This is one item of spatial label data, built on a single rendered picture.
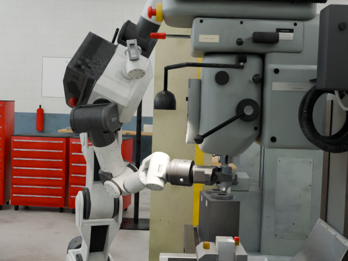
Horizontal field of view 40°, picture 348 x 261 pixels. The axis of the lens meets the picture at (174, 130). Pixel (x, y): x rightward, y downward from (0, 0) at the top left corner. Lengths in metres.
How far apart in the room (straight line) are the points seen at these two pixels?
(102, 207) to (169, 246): 1.37
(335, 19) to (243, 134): 0.45
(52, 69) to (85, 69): 9.16
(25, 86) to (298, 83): 9.87
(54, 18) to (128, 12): 1.65
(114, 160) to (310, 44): 0.80
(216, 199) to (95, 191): 0.55
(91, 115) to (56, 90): 9.22
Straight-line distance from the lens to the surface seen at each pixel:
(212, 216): 1.86
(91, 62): 1.80
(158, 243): 3.41
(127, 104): 1.75
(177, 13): 1.46
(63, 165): 6.36
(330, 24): 1.25
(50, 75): 10.94
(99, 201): 2.11
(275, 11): 1.48
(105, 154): 1.75
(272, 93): 1.46
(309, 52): 1.50
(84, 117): 1.69
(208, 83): 1.47
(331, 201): 1.72
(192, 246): 1.90
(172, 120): 3.27
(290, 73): 1.47
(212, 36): 1.45
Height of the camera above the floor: 1.46
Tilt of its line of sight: 3 degrees down
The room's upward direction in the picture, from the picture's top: 2 degrees clockwise
